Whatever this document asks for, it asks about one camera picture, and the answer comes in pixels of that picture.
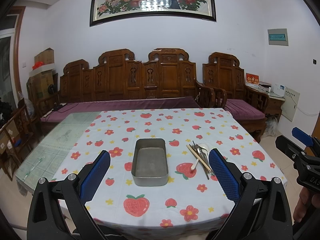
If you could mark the carved wooden sofa bench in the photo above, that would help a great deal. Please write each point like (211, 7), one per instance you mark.
(168, 73)

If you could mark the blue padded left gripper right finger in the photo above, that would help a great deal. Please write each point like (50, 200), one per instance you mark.
(223, 171)

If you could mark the light wooden chopstick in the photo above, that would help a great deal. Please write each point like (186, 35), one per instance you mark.
(199, 158)
(206, 152)

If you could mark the red greeting card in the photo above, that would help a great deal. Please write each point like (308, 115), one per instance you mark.
(252, 79)

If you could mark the stainless steel fork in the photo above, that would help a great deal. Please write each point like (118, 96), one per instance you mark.
(198, 150)

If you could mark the framed peacock flower painting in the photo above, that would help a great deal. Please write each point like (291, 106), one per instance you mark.
(152, 0)

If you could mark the wall electrical panel box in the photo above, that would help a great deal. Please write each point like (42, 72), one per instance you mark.
(277, 37)

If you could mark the rectangular metal tray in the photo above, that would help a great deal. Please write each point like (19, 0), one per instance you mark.
(150, 165)

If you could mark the white lower wall cabinet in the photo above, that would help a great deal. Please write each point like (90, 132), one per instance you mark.
(290, 104)

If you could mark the purple sofa cushion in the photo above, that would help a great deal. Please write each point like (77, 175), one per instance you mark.
(119, 105)

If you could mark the white plastic ladle spoon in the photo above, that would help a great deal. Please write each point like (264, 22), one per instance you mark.
(195, 164)

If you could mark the stacked cardboard boxes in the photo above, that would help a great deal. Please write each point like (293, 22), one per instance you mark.
(41, 76)

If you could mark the wooden side table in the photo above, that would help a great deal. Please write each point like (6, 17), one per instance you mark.
(265, 102)

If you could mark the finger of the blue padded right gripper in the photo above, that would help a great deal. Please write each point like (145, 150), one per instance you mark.
(304, 138)

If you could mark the carved wooden armchair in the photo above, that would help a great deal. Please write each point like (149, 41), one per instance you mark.
(223, 74)

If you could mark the purple armchair cushion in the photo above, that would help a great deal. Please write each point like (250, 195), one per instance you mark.
(240, 110)

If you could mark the strawberry flower tablecloth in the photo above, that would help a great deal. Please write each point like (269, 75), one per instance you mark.
(154, 187)

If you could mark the person's right hand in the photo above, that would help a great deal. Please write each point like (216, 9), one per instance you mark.
(306, 199)

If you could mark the glass door with wooden frame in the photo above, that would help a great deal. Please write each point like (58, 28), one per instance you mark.
(9, 75)

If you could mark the white router box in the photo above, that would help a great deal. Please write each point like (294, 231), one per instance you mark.
(278, 90)

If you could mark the wooden chair at left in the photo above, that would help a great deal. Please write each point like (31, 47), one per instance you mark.
(16, 135)

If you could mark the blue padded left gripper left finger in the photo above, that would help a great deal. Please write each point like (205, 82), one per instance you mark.
(91, 176)

